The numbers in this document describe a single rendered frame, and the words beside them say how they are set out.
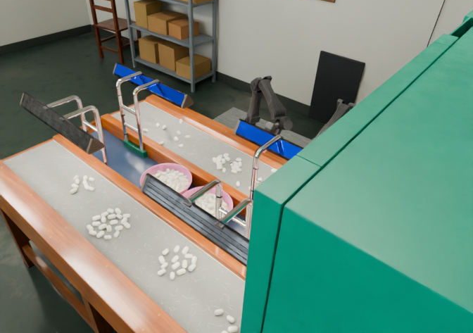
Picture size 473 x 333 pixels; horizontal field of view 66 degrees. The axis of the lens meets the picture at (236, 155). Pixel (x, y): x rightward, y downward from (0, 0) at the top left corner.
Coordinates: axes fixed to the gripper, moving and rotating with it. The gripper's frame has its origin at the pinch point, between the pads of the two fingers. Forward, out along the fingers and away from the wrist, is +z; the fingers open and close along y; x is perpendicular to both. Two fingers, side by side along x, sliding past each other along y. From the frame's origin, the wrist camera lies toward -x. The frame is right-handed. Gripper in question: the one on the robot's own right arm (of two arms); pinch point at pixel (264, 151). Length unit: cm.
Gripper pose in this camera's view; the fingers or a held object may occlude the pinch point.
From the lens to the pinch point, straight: 203.4
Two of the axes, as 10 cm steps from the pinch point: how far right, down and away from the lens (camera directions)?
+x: 3.7, 3.2, 8.7
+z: -5.0, 8.6, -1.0
